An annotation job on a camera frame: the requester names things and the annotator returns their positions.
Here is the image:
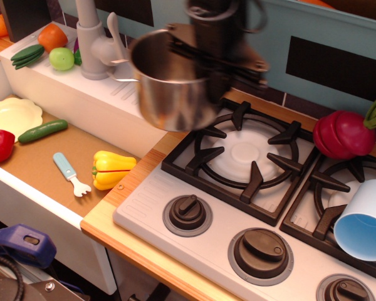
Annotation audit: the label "left small stove knob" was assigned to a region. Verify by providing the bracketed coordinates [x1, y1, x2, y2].
[162, 194, 213, 238]

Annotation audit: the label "cream scalloped plate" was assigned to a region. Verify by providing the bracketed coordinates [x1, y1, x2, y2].
[0, 97, 43, 142]

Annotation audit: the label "grey toy faucet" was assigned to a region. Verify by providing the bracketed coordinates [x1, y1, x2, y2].
[76, 1, 128, 80]

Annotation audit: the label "left black burner grate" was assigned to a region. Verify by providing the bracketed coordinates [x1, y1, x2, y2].
[161, 98, 318, 226]

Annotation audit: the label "black burner grate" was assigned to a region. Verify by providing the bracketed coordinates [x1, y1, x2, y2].
[161, 98, 318, 226]
[280, 155, 376, 277]

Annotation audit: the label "green toy cucumber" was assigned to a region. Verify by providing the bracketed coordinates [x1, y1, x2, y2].
[18, 119, 68, 144]

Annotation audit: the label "middle large stove knob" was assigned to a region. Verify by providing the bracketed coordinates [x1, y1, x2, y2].
[227, 228, 294, 287]

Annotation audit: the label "stainless steel pot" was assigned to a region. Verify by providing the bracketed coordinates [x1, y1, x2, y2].
[108, 29, 222, 132]

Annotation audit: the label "orange toy vegetable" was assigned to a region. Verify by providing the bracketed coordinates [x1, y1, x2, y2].
[38, 23, 68, 53]

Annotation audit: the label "red toy radish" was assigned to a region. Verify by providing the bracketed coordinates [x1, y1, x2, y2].
[313, 100, 376, 160]

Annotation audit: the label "grey toy stove top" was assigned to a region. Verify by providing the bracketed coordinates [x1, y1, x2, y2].
[113, 148, 376, 300]

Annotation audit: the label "blue handled toy fork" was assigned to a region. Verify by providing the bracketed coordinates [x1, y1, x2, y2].
[53, 152, 91, 198]

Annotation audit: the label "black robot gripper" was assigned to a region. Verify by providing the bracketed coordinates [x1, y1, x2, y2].
[167, 1, 269, 104]

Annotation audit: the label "right black burner grate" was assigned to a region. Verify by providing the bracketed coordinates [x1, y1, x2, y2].
[280, 155, 376, 277]

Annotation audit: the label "green toy apple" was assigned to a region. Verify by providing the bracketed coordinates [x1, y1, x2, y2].
[49, 48, 75, 71]

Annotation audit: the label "white toy sink unit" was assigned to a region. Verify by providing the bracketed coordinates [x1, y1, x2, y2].
[0, 34, 165, 300]

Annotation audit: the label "dark green toy leaves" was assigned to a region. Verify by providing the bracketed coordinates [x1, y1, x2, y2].
[11, 44, 44, 69]

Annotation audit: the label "yellow toy bell pepper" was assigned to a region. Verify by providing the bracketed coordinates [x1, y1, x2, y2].
[91, 150, 137, 191]

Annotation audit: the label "right stove knob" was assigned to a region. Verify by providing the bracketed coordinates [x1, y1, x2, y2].
[316, 274, 375, 301]

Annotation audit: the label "purple toy eggplant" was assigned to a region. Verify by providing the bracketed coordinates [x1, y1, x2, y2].
[73, 38, 82, 66]

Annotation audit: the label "light blue plastic cup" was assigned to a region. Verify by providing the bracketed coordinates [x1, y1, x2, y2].
[333, 179, 376, 261]

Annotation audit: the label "teal toy microwave cabinet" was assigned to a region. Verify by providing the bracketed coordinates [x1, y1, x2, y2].
[247, 1, 376, 114]

